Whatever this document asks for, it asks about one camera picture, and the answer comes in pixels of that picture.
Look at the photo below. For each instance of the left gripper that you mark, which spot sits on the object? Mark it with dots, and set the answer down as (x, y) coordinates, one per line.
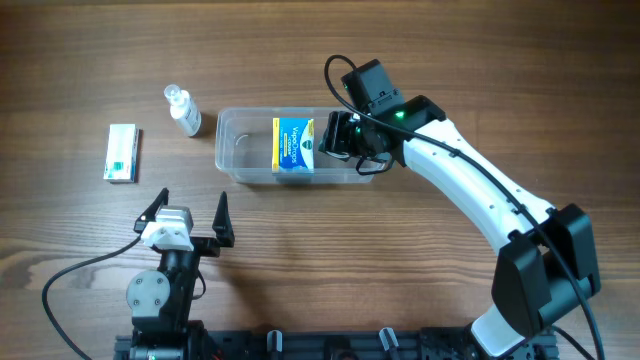
(206, 245)

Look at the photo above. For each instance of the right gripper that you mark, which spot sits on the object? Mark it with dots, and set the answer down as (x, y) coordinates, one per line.
(342, 138)

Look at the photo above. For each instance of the blue yellow VapoDrops box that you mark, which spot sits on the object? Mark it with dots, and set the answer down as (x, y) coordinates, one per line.
(293, 145)

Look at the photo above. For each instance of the white green medicine box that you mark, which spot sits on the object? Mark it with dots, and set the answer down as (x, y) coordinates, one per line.
(121, 156)

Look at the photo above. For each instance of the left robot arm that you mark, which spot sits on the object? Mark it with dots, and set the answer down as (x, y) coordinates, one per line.
(160, 300)

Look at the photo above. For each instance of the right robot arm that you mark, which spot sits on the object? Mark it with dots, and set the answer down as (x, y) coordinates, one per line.
(546, 258)

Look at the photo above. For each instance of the clear plastic container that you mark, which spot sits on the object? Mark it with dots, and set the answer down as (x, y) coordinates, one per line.
(244, 148)

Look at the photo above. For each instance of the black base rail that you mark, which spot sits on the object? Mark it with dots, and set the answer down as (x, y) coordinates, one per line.
(446, 343)

